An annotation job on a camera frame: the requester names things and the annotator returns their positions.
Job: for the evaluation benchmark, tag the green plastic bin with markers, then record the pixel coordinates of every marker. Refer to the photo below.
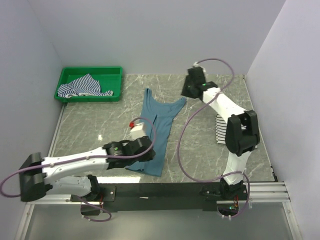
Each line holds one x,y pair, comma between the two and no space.
109,77

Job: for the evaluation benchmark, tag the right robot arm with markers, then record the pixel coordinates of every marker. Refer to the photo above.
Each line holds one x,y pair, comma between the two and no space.
241,134

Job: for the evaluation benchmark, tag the teal tank top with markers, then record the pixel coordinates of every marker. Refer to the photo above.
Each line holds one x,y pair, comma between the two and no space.
162,116

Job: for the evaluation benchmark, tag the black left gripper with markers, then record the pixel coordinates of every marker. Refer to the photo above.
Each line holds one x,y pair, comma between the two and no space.
149,157

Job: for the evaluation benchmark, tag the navy white striped tank top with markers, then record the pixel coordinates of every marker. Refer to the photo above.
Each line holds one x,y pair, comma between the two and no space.
83,86

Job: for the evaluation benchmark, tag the aluminium rail frame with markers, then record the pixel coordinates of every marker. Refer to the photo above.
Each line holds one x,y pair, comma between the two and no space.
85,126

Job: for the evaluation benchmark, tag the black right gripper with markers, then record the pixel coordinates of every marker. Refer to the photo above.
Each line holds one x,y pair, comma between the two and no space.
184,91

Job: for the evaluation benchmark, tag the black base beam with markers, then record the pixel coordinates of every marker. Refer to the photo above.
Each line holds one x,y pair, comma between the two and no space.
119,197

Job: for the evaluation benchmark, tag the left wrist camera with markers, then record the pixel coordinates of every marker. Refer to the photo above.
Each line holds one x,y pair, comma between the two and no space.
137,130

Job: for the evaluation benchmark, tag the black white striped tank top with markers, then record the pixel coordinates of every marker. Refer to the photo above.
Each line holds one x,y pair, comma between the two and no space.
220,129

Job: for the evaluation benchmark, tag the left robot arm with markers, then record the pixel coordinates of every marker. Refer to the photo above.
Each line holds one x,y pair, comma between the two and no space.
41,176

